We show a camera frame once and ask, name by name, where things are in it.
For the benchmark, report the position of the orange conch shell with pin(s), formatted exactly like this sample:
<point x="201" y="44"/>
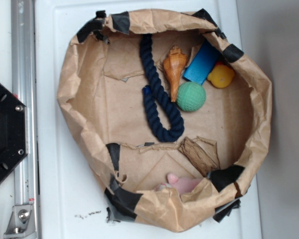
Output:
<point x="173" y="65"/>

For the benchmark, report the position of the brown paper bag bin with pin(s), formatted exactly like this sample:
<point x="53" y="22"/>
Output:
<point x="224" y="143"/>

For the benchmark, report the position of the green textured ball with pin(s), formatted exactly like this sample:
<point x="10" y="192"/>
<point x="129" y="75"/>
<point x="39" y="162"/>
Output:
<point x="191" y="96"/>

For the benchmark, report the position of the blue rectangular block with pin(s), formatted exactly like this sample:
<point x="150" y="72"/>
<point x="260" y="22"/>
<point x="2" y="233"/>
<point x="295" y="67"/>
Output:
<point x="202" y="64"/>

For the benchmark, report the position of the pink plush toy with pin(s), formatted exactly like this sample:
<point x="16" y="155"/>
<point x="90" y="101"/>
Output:
<point x="182" y="185"/>

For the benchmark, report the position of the yellow rubber duck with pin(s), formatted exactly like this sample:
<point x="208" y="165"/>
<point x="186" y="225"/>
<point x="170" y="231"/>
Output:
<point x="221" y="75"/>

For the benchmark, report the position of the white plastic tray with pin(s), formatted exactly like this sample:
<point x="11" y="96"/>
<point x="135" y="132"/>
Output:
<point x="72" y="204"/>

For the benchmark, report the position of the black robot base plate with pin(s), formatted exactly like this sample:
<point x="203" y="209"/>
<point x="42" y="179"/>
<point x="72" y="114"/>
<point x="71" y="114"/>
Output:
<point x="13" y="147"/>

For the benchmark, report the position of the aluminium extrusion rail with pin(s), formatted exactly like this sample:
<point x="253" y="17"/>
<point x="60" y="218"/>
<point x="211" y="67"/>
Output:
<point x="26" y="183"/>

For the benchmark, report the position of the metal corner bracket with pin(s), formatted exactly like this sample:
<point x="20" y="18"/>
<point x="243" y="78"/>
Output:
<point x="22" y="223"/>

